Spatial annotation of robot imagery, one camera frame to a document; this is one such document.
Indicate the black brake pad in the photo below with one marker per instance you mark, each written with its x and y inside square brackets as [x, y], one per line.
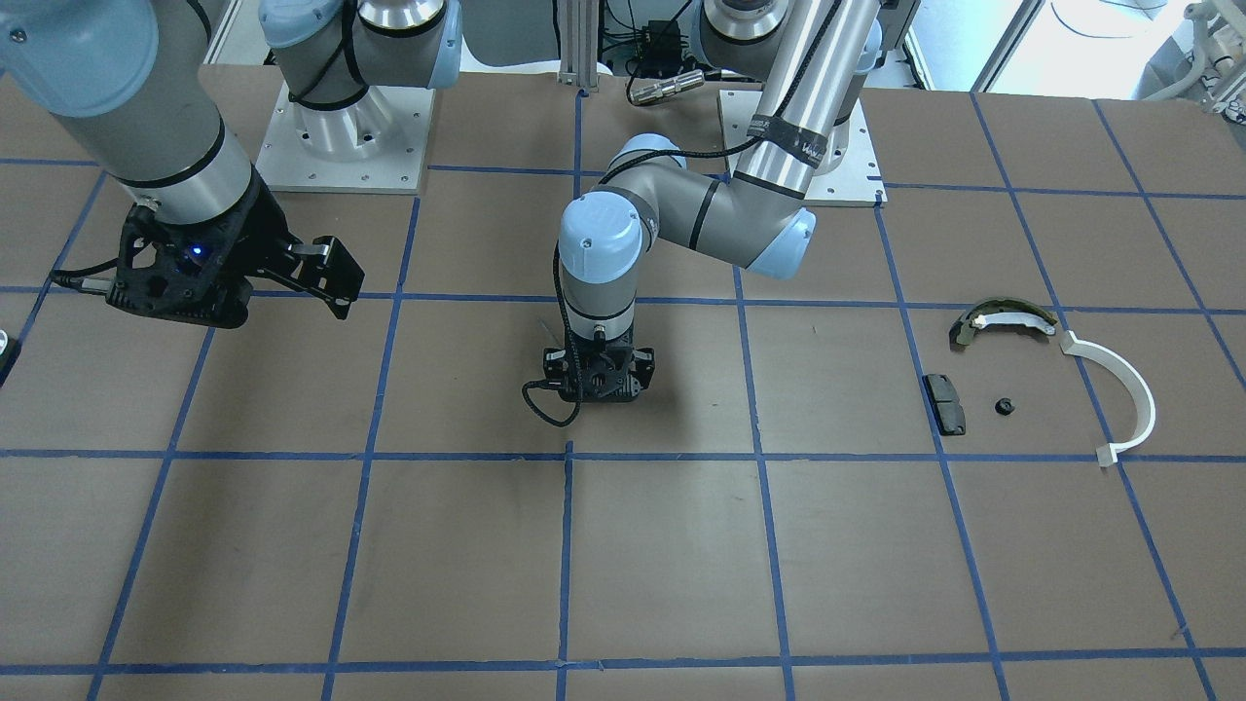
[945, 402]

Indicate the olive brake shoe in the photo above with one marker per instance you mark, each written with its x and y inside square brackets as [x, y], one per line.
[1000, 312]

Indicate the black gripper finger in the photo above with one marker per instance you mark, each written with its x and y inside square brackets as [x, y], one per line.
[328, 272]

